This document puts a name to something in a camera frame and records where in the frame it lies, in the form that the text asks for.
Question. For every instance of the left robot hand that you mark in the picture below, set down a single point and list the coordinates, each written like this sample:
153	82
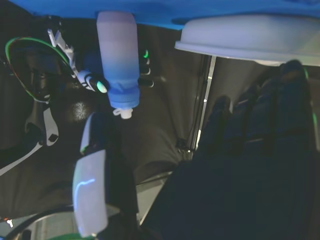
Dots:
250	187

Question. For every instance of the blue translucent water bottle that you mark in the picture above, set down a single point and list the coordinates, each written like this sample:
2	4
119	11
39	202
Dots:
117	50

